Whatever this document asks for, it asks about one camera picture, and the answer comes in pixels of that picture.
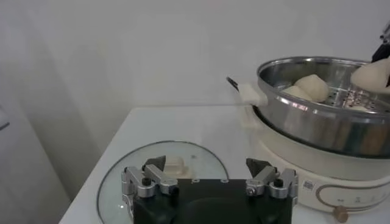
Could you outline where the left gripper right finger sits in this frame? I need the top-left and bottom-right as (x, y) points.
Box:
(246, 157), (299, 206)

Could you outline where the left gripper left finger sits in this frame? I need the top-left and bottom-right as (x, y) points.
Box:
(121, 155), (179, 220)

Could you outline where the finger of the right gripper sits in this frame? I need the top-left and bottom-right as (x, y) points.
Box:
(370, 23), (390, 63)

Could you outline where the white steamed baozi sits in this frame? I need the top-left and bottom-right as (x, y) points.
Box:
(294, 74), (330, 103)
(282, 85), (311, 102)
(350, 57), (390, 94)

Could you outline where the glass pot lid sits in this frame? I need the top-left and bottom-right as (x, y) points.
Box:
(96, 140), (230, 224)

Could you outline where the stainless steel steamer basket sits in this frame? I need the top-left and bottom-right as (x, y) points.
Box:
(239, 56), (390, 158)

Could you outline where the cream electric cooker base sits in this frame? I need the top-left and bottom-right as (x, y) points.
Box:
(242, 105), (390, 223)

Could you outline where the black cooker power cord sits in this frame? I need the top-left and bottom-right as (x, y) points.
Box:
(225, 76), (241, 92)

